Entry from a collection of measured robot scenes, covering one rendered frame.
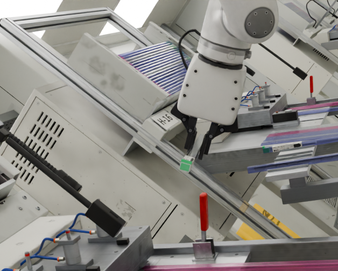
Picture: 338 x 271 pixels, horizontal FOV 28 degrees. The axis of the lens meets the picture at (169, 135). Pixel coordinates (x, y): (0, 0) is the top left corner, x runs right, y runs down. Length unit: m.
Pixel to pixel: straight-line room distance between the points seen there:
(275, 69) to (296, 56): 0.19
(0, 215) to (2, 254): 0.15
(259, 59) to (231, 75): 4.36
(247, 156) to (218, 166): 0.09
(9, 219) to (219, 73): 0.44
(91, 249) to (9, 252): 0.12
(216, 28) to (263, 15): 0.10
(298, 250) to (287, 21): 4.36
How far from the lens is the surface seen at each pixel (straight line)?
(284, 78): 5.44
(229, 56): 1.07
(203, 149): 1.14
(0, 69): 4.37
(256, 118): 2.17
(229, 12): 0.99
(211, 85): 1.10
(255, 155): 1.87
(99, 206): 0.80
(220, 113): 1.11
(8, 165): 1.25
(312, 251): 1.09
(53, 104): 2.04
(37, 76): 4.24
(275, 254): 1.10
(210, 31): 1.07
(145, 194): 1.99
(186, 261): 1.11
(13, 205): 1.24
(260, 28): 1.00
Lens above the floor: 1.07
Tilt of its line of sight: 7 degrees up
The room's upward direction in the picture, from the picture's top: 52 degrees counter-clockwise
